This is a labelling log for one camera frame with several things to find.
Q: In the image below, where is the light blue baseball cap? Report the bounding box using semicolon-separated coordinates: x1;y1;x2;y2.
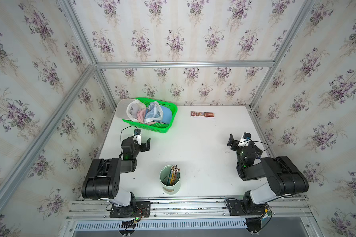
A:
145;101;173;125

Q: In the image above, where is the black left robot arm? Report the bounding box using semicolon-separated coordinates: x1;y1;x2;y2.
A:
81;135;151;208

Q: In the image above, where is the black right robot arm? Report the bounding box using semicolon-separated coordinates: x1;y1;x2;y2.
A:
225;132;309;216

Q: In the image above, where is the pink baseball cap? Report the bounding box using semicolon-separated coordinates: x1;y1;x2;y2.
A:
137;108;148;124

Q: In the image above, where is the white baseball cap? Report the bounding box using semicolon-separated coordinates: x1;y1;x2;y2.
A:
115;98;146;121

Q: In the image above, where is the green plastic basket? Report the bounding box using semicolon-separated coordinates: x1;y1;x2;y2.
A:
115;97;178;133

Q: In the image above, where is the coloured pencils bundle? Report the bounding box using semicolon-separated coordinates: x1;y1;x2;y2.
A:
167;165;180;186

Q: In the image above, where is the red cigarette carton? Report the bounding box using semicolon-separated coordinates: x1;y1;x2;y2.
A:
190;111;215;118

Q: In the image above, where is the green pencil cup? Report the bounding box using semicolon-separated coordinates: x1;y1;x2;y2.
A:
159;165;181;195

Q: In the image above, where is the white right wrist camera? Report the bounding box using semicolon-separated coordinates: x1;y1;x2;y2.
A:
238;132;252;147

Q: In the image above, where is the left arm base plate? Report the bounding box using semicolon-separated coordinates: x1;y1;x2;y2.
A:
109;201;151;219

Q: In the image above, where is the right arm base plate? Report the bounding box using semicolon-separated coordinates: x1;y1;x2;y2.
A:
224;197;269;216

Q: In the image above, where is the aluminium mounting rail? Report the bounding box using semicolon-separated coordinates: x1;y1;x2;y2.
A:
65;196;313;221

